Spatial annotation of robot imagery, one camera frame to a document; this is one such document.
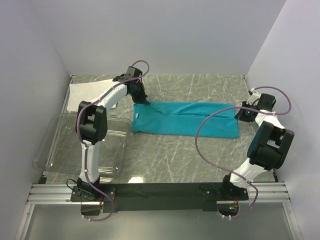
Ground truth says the teal t shirt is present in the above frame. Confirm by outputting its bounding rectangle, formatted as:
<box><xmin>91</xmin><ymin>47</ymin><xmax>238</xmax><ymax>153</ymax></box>
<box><xmin>131</xmin><ymin>101</ymin><xmax>240</xmax><ymax>139</ymax></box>

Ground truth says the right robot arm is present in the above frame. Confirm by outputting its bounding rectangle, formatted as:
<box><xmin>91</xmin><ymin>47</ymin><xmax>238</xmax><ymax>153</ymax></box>
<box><xmin>219</xmin><ymin>89</ymin><xmax>295</xmax><ymax>200</ymax></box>

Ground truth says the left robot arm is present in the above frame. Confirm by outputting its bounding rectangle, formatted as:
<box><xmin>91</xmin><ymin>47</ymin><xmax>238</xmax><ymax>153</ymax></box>
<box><xmin>75</xmin><ymin>66</ymin><xmax>149</xmax><ymax>201</ymax></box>

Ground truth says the folded white t shirt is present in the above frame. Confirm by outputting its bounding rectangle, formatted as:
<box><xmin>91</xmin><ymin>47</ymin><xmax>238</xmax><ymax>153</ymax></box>
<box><xmin>67</xmin><ymin>79</ymin><xmax>113</xmax><ymax>113</ymax></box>

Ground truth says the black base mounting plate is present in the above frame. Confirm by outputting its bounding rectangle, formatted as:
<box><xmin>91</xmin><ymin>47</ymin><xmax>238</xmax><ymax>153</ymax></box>
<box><xmin>70</xmin><ymin>182</ymin><xmax>249</xmax><ymax>213</ymax></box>

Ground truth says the clear plastic bin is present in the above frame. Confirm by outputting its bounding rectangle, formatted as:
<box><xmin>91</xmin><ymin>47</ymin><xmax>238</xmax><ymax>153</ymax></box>
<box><xmin>33</xmin><ymin>112</ymin><xmax>132</xmax><ymax>178</ymax></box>

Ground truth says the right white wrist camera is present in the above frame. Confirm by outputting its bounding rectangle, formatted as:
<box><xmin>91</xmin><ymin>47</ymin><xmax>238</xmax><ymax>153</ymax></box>
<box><xmin>247</xmin><ymin>87</ymin><xmax>261</xmax><ymax>106</ymax></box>

